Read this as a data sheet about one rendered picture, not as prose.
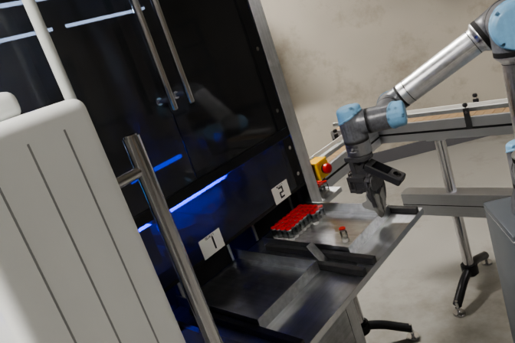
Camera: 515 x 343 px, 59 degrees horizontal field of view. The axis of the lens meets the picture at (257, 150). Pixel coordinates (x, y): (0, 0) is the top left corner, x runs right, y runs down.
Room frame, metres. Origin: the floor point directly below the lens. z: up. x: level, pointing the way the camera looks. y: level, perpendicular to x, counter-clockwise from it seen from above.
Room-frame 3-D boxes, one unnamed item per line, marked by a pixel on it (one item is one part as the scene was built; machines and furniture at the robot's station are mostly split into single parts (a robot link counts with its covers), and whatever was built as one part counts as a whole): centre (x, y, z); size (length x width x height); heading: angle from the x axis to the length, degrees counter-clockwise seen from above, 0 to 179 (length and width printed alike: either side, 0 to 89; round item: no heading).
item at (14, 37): (1.13, 0.37, 1.51); 0.47 x 0.01 x 0.59; 133
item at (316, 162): (1.68, -0.19, 1.00); 0.08 x 0.07 x 0.07; 43
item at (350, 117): (1.32, -0.29, 1.21); 0.09 x 0.08 x 0.11; 65
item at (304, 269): (1.19, 0.15, 0.90); 0.34 x 0.26 x 0.04; 43
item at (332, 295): (1.26, -0.02, 0.87); 0.70 x 0.48 x 0.02; 133
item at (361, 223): (1.39, -0.13, 0.90); 0.34 x 0.26 x 0.04; 44
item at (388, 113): (1.29, -0.39, 1.21); 0.11 x 0.11 x 0.08; 65
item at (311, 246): (1.17, -0.10, 0.91); 0.14 x 0.03 x 0.06; 44
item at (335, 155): (1.98, -0.30, 0.92); 0.69 x 0.15 x 0.16; 133
